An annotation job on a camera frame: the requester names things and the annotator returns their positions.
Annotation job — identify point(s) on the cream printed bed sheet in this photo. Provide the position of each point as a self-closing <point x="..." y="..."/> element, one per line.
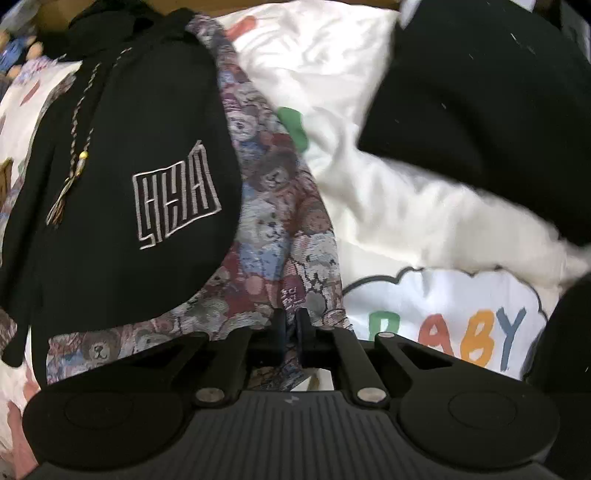
<point x="415" y="221"/>

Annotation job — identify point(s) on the teddy bear in blue shirt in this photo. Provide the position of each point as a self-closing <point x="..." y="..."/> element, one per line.
<point x="16" y="53"/>

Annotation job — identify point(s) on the folded black sweater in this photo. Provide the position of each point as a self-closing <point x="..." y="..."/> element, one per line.
<point x="485" y="115"/>

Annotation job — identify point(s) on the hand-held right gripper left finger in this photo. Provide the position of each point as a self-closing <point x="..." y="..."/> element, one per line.
<point x="280" y="341"/>

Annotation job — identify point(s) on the black bear-print hoodie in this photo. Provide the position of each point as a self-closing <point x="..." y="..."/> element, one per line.
<point x="138" y="138"/>

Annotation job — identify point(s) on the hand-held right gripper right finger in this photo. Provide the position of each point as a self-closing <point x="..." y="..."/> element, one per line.
<point x="304" y="341"/>

